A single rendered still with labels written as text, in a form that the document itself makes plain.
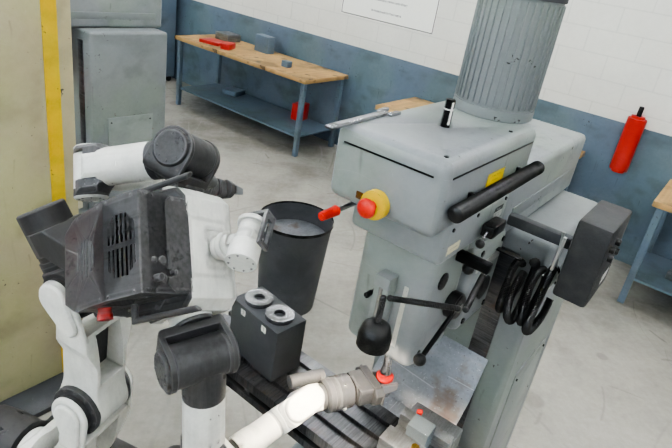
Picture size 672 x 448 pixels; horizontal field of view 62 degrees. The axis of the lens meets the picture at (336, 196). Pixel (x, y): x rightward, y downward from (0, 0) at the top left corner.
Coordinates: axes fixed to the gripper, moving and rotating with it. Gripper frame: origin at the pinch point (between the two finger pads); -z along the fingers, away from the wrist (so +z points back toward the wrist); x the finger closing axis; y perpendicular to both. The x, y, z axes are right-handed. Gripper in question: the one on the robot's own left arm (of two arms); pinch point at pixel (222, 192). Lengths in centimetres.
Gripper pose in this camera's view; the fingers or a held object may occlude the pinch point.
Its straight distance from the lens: 179.0
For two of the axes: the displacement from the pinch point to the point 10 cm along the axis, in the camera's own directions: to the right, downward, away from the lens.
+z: -2.5, -1.3, -9.6
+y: -0.8, -9.9, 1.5
